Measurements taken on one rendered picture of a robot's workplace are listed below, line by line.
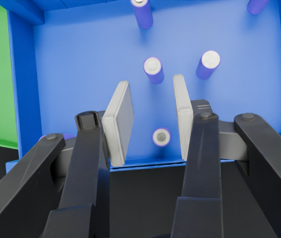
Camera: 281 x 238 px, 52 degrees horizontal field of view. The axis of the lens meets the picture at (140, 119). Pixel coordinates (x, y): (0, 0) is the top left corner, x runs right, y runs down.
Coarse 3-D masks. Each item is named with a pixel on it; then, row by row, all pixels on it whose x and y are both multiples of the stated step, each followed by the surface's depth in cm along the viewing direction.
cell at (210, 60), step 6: (204, 54) 27; (210, 54) 27; (216, 54) 27; (204, 60) 27; (210, 60) 27; (216, 60) 27; (198, 66) 29; (204, 66) 27; (210, 66) 27; (216, 66) 27; (198, 72) 31; (204, 72) 29; (210, 72) 28; (204, 78) 32
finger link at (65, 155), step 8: (104, 112) 18; (104, 136) 15; (72, 144) 14; (104, 144) 15; (64, 152) 14; (104, 152) 15; (56, 160) 14; (64, 160) 14; (56, 168) 14; (64, 168) 14; (56, 176) 14
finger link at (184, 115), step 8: (176, 80) 19; (184, 80) 19; (176, 88) 18; (184, 88) 17; (176, 96) 17; (184, 96) 16; (176, 104) 16; (184, 104) 15; (176, 112) 20; (184, 112) 14; (192, 112) 14; (184, 120) 14; (192, 120) 15; (184, 128) 15; (184, 136) 15; (184, 144) 15; (184, 152) 15; (184, 160) 16
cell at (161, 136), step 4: (160, 128) 27; (164, 128) 27; (168, 128) 33; (156, 132) 27; (160, 132) 27; (164, 132) 27; (168, 132) 27; (152, 136) 27; (156, 136) 27; (160, 136) 27; (164, 136) 27; (168, 136) 27; (156, 140) 27; (160, 140) 27; (164, 140) 27; (168, 140) 27; (156, 144) 27; (160, 144) 27; (164, 144) 27
